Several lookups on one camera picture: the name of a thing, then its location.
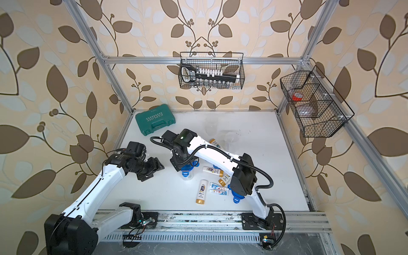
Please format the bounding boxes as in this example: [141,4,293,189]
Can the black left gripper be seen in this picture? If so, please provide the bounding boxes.
[130,156,165,180]

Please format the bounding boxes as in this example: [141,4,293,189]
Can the blue lid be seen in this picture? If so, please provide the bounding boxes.
[227,185,245,204]
[181,159,200,171]

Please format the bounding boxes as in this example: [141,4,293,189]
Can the white shampoo bottle gold cap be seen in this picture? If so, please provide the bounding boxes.
[209,138,222,149]

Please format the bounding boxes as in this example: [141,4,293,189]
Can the toothpaste tube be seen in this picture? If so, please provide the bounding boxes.
[209,182,228,191]
[209,189,228,196]

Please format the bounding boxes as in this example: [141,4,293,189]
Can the white bottle angled gold cap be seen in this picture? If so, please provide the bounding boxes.
[218,174,231,187]

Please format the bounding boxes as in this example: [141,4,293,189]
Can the clear plastic container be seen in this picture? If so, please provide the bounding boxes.
[181,171,194,181]
[224,131,240,146]

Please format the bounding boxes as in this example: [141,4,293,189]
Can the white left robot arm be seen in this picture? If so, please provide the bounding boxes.
[44,153,164,255]

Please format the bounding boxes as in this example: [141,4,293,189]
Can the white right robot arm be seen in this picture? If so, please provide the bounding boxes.
[168,135,286,231]

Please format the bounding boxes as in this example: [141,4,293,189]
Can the white bottle purple label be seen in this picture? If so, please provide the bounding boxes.
[203,167,224,177]

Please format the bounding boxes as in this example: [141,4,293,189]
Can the front white bottle gold cap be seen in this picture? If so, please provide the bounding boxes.
[195,180,208,205]

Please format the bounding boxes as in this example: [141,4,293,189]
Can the green plastic tool case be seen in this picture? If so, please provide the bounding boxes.
[135,104,176,136]

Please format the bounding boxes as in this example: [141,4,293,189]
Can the blue lid front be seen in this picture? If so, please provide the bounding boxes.
[227,185,245,204]

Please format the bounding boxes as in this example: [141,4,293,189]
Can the black socket wrench set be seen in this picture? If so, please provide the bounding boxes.
[180,65,241,84]

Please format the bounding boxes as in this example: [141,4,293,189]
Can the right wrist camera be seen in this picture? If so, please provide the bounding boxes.
[161,130,178,147]

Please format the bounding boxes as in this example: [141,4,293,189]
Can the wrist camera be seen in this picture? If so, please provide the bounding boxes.
[124,141,146,160]
[161,130,178,147]

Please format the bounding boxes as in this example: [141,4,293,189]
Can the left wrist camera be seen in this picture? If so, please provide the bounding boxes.
[124,141,146,160]

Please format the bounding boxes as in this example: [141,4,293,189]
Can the black wire basket back wall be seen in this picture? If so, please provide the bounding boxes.
[178,51,245,90]

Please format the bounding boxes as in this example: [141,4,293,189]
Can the black wire basket wall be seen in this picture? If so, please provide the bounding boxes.
[280,66,354,138]
[178,51,245,90]

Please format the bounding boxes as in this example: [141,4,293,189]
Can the black wire basket right wall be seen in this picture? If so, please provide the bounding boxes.
[280,66,354,138]

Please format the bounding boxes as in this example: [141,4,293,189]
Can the aluminium frame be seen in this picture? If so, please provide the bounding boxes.
[64,1,408,215]

